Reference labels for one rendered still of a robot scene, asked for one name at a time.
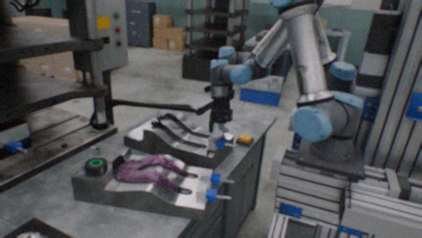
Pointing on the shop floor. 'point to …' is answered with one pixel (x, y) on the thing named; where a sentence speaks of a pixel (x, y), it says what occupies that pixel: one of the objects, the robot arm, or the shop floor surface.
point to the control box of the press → (111, 28)
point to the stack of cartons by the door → (167, 35)
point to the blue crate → (259, 96)
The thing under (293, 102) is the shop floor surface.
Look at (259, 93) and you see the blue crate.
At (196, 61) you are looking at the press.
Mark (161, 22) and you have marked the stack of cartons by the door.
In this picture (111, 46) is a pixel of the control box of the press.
